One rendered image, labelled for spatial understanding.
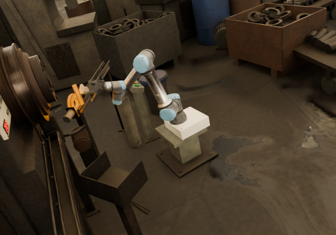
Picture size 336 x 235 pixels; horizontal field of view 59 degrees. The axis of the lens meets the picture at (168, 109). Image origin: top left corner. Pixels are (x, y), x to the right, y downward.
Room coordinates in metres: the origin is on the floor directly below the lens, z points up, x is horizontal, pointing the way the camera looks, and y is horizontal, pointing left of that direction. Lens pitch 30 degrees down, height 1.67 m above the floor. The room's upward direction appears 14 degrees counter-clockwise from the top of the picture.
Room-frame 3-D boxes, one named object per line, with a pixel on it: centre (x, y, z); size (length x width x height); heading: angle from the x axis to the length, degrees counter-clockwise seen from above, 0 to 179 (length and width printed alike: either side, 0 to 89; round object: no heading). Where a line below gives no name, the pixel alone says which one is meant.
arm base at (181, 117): (2.06, -0.06, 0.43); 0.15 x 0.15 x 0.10
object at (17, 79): (1.62, 0.75, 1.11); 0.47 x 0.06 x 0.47; 17
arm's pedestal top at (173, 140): (2.06, -0.06, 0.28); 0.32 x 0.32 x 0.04; 24
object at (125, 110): (2.40, 0.38, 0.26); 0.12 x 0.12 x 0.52
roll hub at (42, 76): (1.65, 0.65, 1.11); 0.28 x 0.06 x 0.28; 17
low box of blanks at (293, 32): (3.50, -1.49, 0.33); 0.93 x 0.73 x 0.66; 24
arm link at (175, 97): (2.06, -0.05, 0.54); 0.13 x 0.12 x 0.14; 158
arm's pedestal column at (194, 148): (2.06, -0.06, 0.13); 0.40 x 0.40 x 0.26; 24
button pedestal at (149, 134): (2.49, 0.24, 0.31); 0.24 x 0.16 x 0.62; 17
